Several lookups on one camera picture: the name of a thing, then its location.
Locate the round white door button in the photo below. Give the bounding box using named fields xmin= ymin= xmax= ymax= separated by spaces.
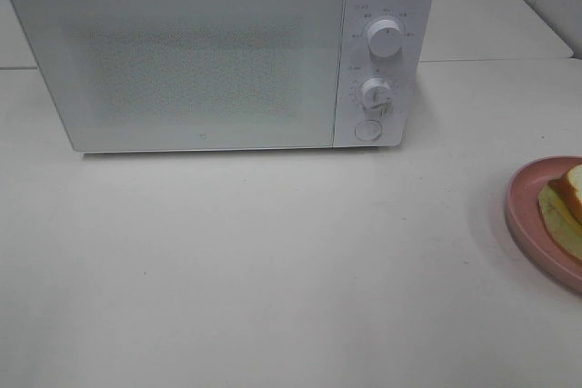
xmin=355 ymin=120 xmax=382 ymax=142

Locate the lower white timer knob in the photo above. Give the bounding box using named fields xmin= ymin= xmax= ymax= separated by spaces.
xmin=360 ymin=77 xmax=394 ymax=111

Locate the upper white power knob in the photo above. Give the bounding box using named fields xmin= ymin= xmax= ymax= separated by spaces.
xmin=366 ymin=17 xmax=404 ymax=58

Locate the white microwave door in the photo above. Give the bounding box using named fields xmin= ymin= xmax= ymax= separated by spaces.
xmin=11 ymin=0 xmax=344 ymax=153

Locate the white bread sandwich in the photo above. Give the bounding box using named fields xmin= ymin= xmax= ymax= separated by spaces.
xmin=538 ymin=164 xmax=581 ymax=263

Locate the pink round plate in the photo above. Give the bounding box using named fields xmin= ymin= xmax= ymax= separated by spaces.
xmin=504 ymin=156 xmax=581 ymax=293

